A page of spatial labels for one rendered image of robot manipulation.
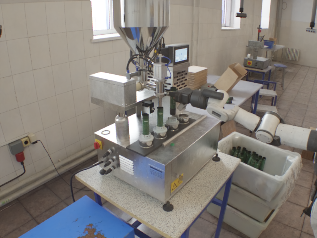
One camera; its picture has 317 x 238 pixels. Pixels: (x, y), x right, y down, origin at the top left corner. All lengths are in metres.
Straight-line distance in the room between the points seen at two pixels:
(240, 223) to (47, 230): 1.45
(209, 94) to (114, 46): 1.96
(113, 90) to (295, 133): 0.83
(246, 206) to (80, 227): 1.22
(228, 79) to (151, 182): 1.88
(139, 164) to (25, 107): 1.49
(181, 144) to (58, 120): 1.66
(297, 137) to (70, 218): 1.22
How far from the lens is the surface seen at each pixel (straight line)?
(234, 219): 2.09
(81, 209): 1.48
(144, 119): 1.08
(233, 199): 1.98
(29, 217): 2.44
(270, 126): 1.06
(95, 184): 1.39
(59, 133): 2.63
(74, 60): 2.56
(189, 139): 1.24
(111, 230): 1.34
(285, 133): 1.06
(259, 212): 1.92
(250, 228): 2.06
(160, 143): 1.17
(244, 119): 1.09
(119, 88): 1.10
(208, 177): 1.43
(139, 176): 1.20
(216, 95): 1.07
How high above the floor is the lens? 1.62
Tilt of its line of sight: 24 degrees down
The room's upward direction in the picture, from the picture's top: straight up
